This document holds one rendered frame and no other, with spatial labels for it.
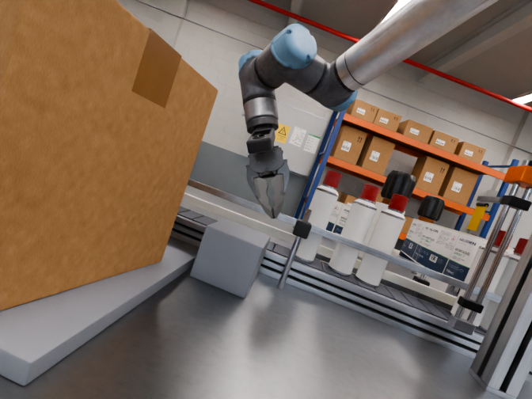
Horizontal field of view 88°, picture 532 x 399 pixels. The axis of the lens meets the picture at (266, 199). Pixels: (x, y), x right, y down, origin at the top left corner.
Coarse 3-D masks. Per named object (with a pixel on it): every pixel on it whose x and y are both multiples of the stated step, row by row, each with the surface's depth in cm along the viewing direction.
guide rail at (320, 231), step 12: (192, 180) 60; (216, 192) 60; (240, 204) 59; (252, 204) 59; (288, 216) 58; (312, 228) 57; (336, 240) 57; (348, 240) 57; (372, 252) 56; (384, 252) 56; (408, 264) 55; (432, 276) 55; (444, 276) 54; (480, 288) 54; (492, 300) 53
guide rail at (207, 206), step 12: (192, 204) 69; (204, 204) 68; (228, 216) 68; (240, 216) 67; (264, 228) 66; (276, 228) 67; (288, 240) 66; (324, 252) 65; (384, 276) 63; (396, 276) 63; (408, 288) 63; (420, 288) 62; (432, 288) 62; (444, 300) 62
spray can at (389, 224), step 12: (396, 204) 58; (384, 216) 59; (396, 216) 57; (384, 228) 58; (396, 228) 57; (372, 240) 60; (384, 240) 58; (396, 240) 58; (360, 264) 61; (372, 264) 58; (384, 264) 58; (360, 276) 60; (372, 276) 58
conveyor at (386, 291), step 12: (192, 216) 64; (204, 216) 68; (276, 252) 59; (288, 252) 63; (312, 264) 59; (324, 264) 63; (336, 276) 57; (372, 288) 58; (384, 288) 61; (396, 300) 56; (408, 300) 59; (420, 300) 62; (432, 312) 56; (444, 312) 60
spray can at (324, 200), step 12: (324, 180) 60; (336, 180) 59; (324, 192) 58; (336, 192) 59; (312, 204) 60; (324, 204) 58; (312, 216) 59; (324, 216) 59; (324, 228) 59; (312, 240) 59; (300, 252) 60; (312, 252) 59
